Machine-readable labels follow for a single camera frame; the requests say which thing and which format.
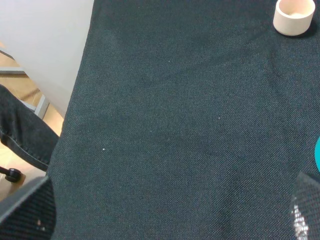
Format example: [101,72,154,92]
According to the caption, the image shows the black trouser leg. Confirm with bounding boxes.
[0,85,59,172]

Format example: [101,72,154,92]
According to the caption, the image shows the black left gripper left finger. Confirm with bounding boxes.
[0,176,56,240]

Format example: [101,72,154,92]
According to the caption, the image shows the black table cloth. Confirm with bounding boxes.
[48,0,320,240]

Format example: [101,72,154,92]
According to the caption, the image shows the black chair caster wheel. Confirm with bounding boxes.
[0,167,22,183]

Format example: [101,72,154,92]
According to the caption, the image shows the grey metal frame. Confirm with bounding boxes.
[0,46,49,119]

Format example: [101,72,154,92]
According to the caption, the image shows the teal saucepan with handle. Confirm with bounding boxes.
[314,137,320,173]

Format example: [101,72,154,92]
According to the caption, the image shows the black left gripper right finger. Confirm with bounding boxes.
[290,172,320,240]

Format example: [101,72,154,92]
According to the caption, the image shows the beige small cup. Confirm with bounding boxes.
[273,0,316,37]

